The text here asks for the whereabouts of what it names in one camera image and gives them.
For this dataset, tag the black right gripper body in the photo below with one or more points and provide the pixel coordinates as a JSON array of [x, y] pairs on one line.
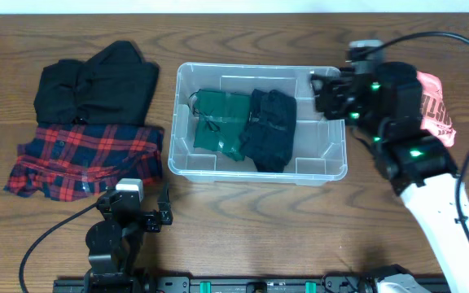
[[352, 106]]

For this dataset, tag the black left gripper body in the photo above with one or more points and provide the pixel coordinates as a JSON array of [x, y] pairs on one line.
[[153, 220]]

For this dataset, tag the red navy plaid shirt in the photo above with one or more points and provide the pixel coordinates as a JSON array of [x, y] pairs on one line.
[[71, 162]]

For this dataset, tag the pink printed shirt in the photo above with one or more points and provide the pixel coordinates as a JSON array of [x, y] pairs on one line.
[[436, 119]]

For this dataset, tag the dark navy garment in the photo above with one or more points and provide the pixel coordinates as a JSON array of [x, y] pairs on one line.
[[268, 137]]

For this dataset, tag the green garment with ribbon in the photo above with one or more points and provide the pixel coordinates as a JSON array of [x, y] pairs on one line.
[[222, 117]]

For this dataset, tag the clear plastic storage bin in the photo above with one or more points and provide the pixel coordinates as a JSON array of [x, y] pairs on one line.
[[318, 153]]

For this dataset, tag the large black hoodie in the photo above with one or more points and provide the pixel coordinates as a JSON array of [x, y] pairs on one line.
[[115, 86]]

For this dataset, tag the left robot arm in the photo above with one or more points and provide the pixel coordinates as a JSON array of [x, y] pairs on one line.
[[114, 242]]

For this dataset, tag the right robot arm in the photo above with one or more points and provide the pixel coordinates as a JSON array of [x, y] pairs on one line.
[[384, 104]]

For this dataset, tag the black mounting rail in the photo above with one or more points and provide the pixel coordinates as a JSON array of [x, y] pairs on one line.
[[238, 285]]

